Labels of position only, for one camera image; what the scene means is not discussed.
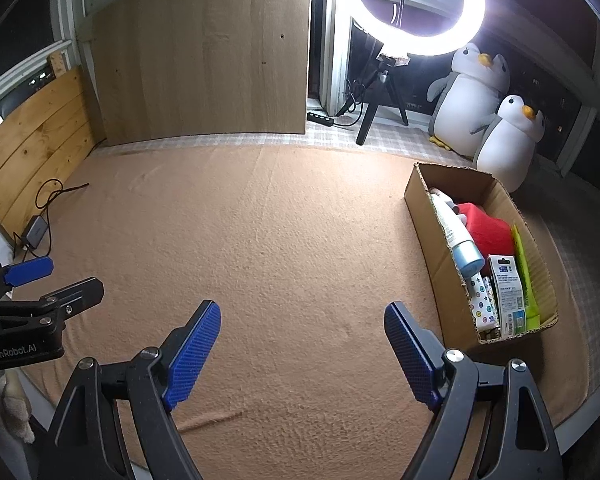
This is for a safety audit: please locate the yellow-green tube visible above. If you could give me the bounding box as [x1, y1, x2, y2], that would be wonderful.
[510, 224, 543, 332]

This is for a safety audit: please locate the black power cable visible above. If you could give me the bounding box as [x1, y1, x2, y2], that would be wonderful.
[332, 77, 368, 128]

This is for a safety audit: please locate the cardboard box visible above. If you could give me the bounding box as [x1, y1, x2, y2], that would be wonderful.
[404, 161, 560, 346]

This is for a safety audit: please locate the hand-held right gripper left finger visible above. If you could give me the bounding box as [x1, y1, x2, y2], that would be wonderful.
[37, 300, 222, 480]

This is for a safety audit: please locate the wooden plank panel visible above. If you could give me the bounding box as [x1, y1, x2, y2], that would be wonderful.
[0, 65, 106, 246]

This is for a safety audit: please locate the wooden board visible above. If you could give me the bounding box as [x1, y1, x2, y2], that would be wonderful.
[87, 0, 312, 147]

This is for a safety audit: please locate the red fabric pouch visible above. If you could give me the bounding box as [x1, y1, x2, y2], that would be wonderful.
[455, 201, 515, 258]

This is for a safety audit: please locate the small penguin plush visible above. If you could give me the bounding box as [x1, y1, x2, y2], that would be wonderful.
[472, 94, 546, 193]

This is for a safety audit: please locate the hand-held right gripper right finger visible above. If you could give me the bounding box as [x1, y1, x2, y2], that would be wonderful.
[383, 301, 564, 480]

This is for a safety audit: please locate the ring light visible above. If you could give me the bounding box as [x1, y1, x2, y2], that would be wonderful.
[352, 0, 488, 58]

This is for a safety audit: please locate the white tube with blue cap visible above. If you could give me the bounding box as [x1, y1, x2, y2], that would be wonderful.
[430, 192, 486, 278]

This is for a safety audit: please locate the grey power adapter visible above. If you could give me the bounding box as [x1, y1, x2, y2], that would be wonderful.
[22, 216, 51, 248]

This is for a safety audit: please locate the large penguin plush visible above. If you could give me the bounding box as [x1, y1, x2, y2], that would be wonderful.
[426, 42, 512, 157]

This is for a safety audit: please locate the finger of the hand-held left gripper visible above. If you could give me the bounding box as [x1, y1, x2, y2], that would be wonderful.
[0, 277, 105, 333]
[0, 256, 55, 306]

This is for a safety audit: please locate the white dotted packet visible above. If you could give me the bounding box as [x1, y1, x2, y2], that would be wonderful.
[464, 272, 501, 333]

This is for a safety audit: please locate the blue-white product box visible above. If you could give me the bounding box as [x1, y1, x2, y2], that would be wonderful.
[487, 254, 528, 338]

